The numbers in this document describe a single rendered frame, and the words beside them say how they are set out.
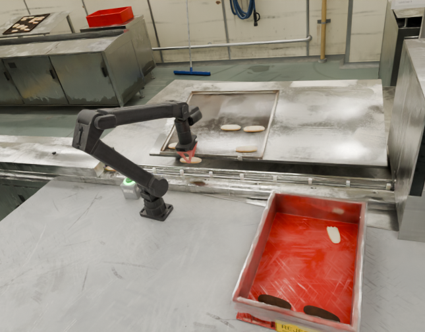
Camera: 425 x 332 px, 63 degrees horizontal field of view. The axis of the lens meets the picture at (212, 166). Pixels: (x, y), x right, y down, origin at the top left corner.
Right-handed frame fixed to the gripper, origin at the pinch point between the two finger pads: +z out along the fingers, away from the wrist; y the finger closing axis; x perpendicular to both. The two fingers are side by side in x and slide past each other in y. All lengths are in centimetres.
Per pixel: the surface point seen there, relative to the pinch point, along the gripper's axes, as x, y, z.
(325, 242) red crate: -58, -29, 11
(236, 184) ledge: -21.8, -6.4, 7.1
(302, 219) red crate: -49, -19, 11
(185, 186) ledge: 0.2, -9.7, 7.8
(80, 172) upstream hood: 54, -9, 4
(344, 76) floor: -64, 308, 96
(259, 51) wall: 49, 369, 80
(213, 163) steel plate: -4.9, 12.3, 11.3
